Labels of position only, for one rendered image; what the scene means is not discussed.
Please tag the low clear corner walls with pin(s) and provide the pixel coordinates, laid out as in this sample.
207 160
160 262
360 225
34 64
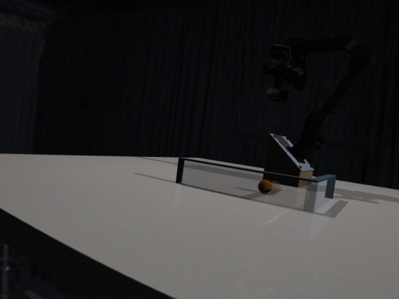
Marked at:
271 189

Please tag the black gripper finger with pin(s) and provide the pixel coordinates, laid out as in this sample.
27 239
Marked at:
276 58
276 93

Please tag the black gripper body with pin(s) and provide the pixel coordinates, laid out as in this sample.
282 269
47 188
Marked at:
280 73

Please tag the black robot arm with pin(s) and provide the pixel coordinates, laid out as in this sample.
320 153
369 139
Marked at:
317 124

